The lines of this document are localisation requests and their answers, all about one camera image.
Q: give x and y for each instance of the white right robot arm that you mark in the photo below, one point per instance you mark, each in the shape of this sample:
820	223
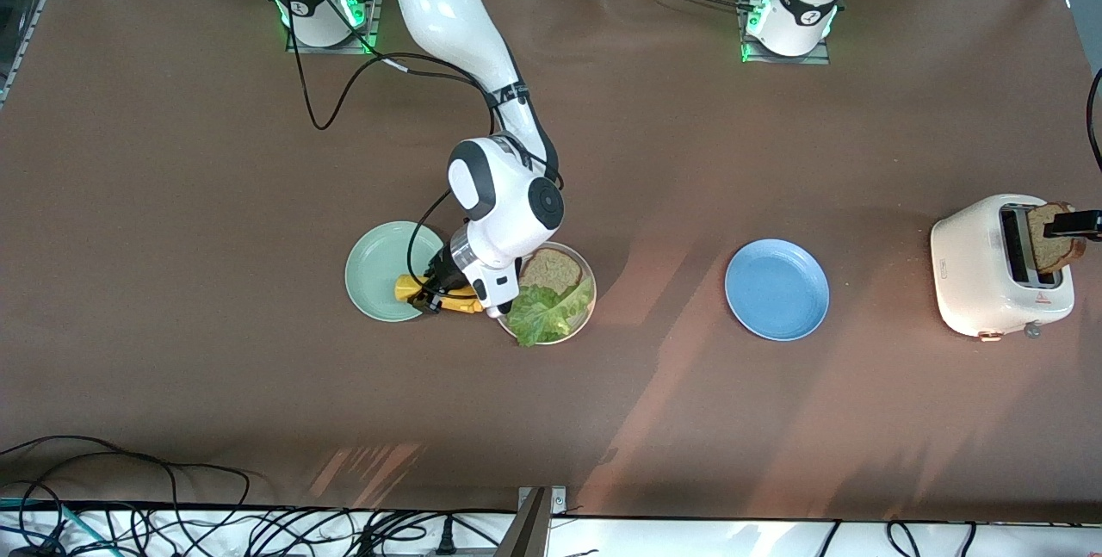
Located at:
448	6

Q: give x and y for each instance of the brown bread slice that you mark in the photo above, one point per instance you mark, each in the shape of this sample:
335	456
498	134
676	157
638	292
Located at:
1046	254
551	273

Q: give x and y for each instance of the green lettuce leaf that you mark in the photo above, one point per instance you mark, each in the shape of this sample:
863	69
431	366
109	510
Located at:
542	316

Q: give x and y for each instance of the metal bracket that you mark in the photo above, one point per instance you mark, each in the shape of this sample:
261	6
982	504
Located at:
534	522

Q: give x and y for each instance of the black power plug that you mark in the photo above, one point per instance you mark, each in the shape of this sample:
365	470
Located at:
445	535

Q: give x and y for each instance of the yellow squeeze bottle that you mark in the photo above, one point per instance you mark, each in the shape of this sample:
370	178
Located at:
465	306

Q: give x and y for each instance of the mint green plate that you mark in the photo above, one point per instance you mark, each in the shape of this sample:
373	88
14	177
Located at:
379	269

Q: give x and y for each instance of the blue plate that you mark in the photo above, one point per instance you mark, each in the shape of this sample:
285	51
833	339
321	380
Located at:
776	289

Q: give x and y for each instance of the beige plate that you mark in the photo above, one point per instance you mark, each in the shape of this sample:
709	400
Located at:
582	323

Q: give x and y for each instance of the white toaster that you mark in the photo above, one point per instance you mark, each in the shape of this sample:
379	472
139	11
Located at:
973	273

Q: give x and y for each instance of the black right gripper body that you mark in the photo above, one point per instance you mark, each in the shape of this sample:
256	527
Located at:
441	276

